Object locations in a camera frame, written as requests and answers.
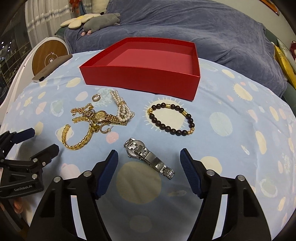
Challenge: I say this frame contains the gold chain bangle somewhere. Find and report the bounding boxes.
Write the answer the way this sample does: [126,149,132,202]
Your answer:
[61,122,95,151]

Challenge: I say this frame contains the thin gold chain bracelet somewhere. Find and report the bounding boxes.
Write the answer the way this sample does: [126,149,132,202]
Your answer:
[70,103,95,123]

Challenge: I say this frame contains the gold wristwatch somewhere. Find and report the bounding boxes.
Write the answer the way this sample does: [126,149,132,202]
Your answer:
[93,110,127,126]

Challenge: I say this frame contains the gold hoop earring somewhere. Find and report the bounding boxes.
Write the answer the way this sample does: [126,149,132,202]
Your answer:
[92,93,101,102]
[99,123,113,134]

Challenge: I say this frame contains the silver wristwatch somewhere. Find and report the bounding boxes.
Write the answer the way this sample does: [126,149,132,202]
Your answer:
[124,138,175,180]

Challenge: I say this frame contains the white pearl bracelet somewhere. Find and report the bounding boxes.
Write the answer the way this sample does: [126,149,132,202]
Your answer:
[110,89,135,123]

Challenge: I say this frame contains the black bead bracelet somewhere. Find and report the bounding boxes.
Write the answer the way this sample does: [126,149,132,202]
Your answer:
[147,102,196,136]

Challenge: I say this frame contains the red jewelry box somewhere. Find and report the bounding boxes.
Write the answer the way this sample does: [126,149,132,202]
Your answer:
[80,37,201,101]

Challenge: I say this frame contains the person left hand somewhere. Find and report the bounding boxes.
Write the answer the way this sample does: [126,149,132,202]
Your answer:
[13,197,23,214]

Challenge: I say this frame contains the brown felt pouch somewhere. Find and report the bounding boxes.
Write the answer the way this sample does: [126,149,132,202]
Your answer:
[32,54,73,82]

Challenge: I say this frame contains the white round wooden device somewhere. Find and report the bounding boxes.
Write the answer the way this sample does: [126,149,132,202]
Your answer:
[1,37,69,121]

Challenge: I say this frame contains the blue planet print cloth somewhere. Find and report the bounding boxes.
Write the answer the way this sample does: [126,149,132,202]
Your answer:
[1,51,295,240]

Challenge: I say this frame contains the white sheer curtain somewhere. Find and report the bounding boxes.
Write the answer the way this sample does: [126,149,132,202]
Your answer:
[25,0,71,48]

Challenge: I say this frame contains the green sofa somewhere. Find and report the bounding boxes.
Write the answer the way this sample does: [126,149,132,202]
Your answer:
[265,29,295,114]

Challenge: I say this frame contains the cream flower cushion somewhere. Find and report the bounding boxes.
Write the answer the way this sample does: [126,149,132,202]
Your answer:
[60,14,100,29]

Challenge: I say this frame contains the grey plush toy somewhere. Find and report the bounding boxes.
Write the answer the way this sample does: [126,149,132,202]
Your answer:
[81,13,120,36]

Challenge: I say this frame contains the yellow satin pillow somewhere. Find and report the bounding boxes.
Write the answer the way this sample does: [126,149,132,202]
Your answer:
[274,45,295,88]

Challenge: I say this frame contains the grey patterned pillow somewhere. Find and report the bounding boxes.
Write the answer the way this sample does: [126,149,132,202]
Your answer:
[277,39,295,68]

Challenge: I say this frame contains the red monkey plush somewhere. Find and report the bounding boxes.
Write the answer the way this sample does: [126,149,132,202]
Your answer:
[290,41,296,60]

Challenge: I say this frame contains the blue-grey sofa blanket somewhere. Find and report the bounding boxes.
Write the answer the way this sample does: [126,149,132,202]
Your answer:
[64,1,287,96]

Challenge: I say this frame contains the orange wall picture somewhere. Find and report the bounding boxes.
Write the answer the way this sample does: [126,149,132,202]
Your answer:
[260,0,280,16]

